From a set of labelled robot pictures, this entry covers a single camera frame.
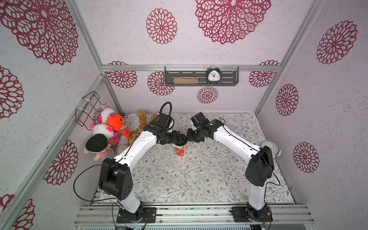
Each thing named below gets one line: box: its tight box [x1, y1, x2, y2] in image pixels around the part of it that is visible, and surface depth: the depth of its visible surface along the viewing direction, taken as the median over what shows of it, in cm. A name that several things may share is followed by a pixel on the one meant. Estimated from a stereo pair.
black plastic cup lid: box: [173, 133, 188, 147], surface depth 85 cm
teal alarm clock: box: [206, 67, 222, 85], surface depth 92 cm
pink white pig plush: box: [90, 123, 120, 146], surface depth 87 cm
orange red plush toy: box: [106, 112, 131, 140], surface depth 90 cm
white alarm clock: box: [261, 140, 282, 161], surface depth 96 cm
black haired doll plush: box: [83, 133, 115, 161], surface depth 78 cm
